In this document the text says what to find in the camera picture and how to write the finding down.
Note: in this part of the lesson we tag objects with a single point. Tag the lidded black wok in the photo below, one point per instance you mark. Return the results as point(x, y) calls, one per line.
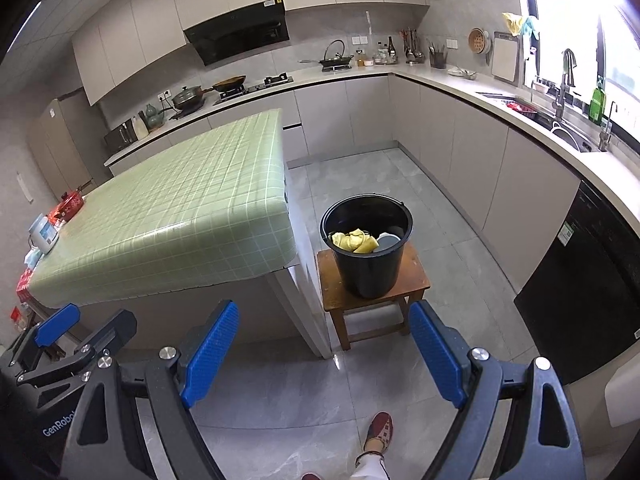
point(188, 98)

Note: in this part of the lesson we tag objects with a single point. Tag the green checkered tablecloth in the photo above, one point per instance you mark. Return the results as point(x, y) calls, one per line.
point(209, 210)

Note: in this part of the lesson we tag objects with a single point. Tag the black dishwasher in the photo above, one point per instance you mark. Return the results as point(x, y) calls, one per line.
point(581, 304)

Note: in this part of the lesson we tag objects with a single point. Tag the wooden stool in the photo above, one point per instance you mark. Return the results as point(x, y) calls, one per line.
point(405, 285)

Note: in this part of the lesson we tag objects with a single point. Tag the gas stove top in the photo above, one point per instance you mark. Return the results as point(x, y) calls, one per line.
point(268, 82)

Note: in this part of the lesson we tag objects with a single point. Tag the small pan on burner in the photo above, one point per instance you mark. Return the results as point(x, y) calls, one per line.
point(331, 63)

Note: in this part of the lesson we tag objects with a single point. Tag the black bucket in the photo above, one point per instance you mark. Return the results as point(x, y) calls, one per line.
point(372, 213)

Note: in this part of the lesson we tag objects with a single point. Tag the yellow cloth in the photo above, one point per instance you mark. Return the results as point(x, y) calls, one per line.
point(357, 242)

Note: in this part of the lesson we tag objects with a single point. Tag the black range hood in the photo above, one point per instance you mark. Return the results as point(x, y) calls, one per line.
point(241, 30)

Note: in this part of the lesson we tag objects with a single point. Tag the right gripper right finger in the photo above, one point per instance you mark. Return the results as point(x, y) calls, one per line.
point(540, 440)

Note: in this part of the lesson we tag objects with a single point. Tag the blue paper cup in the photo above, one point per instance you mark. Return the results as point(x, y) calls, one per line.
point(386, 240)

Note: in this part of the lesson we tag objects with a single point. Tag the round woven trivet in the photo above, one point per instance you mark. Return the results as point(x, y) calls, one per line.
point(479, 41)

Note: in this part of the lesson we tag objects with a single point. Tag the green dish soap bottle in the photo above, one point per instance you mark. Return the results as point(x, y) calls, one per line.
point(597, 102)

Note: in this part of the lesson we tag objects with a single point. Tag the white plastic jug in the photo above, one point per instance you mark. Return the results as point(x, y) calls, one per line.
point(140, 129)

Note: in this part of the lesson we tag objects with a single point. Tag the kitchen faucet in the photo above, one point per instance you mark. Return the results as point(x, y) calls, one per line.
point(567, 82)

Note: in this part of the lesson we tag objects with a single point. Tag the black microwave oven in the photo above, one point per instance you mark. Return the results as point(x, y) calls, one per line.
point(120, 137)

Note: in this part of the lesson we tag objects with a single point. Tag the black frying pan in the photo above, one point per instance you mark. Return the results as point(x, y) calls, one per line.
point(227, 85)

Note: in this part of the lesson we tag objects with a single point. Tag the white cutting board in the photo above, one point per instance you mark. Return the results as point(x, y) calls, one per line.
point(505, 57)

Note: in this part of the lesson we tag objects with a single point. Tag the beige refrigerator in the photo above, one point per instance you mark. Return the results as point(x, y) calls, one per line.
point(67, 142)

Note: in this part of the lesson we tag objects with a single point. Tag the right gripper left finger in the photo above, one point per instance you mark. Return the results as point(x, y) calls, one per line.
point(105, 440)

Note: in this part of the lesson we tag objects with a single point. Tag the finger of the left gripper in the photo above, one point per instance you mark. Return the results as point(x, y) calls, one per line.
point(107, 340)
point(49, 331)

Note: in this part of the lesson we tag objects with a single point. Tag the red patterned shoe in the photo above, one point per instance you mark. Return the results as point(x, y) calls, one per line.
point(380, 433)

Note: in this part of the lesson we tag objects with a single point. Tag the blue white packet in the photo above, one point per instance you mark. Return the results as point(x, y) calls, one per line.
point(42, 234)

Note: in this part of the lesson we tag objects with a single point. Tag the utensil holder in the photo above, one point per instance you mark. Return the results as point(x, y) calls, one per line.
point(438, 55)

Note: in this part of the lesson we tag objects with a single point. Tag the green gourd vase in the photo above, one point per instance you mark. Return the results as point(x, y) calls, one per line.
point(154, 118)

